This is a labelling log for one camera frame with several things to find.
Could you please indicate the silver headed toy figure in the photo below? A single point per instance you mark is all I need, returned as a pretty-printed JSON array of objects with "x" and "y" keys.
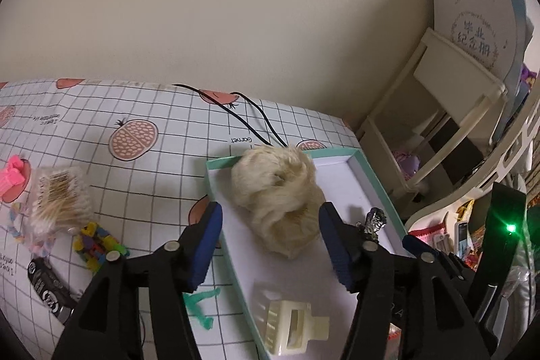
[{"x": 375, "y": 221}]

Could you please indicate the purple plush toy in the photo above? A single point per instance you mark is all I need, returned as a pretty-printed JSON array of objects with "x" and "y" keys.
[{"x": 528, "y": 75}]

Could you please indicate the grid fruit print tablecloth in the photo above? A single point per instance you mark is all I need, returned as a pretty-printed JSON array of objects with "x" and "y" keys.
[{"x": 147, "y": 183}]

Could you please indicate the white album book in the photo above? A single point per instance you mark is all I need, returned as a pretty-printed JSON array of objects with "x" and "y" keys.
[{"x": 476, "y": 14}]

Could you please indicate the red snack packet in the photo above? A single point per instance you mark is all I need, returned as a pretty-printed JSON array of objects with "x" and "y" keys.
[{"x": 392, "y": 334}]

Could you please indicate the bag of cotton swabs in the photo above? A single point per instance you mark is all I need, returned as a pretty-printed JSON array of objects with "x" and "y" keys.
[{"x": 59, "y": 195}]

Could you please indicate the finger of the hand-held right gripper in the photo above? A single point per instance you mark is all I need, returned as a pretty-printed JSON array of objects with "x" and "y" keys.
[{"x": 411, "y": 244}]

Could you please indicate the black toy car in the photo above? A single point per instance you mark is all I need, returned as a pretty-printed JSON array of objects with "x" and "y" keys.
[{"x": 46, "y": 284}]

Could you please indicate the green stretchy toy figure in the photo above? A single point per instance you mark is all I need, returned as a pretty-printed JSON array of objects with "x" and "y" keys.
[{"x": 196, "y": 301}]

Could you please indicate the cream desk shelf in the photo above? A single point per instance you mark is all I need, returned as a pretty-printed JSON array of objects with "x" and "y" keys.
[{"x": 455, "y": 77}]

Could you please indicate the pink white crochet cloth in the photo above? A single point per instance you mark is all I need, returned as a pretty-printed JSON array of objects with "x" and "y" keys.
[{"x": 424, "y": 234}]

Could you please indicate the cream fluffy scrunchie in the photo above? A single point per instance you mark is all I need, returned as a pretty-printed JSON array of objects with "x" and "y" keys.
[{"x": 274, "y": 199}]

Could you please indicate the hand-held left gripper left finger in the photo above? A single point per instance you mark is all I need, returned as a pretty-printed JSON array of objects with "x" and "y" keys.
[{"x": 206, "y": 246}]

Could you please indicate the smartphone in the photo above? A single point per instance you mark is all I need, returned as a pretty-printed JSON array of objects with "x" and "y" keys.
[{"x": 462, "y": 233}]

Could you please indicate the white box with teal rim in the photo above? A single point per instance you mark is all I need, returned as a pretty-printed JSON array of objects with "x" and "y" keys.
[{"x": 363, "y": 191}]

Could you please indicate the colourful block toy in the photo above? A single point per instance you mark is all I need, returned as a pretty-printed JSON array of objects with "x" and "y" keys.
[{"x": 95, "y": 246}]

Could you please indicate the pink purple crochet item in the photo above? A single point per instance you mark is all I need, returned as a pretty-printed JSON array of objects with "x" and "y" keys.
[{"x": 407, "y": 164}]

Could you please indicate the cream curved chair back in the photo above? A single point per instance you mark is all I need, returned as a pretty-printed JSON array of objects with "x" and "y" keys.
[{"x": 443, "y": 208}]

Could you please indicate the pink hair roller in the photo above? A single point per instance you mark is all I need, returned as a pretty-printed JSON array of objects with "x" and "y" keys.
[{"x": 12, "y": 176}]

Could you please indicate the cream hair claw clip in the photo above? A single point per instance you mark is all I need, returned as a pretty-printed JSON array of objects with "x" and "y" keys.
[{"x": 291, "y": 322}]

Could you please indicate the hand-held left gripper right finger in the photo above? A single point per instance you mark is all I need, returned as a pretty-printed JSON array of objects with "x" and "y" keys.
[{"x": 337, "y": 254}]

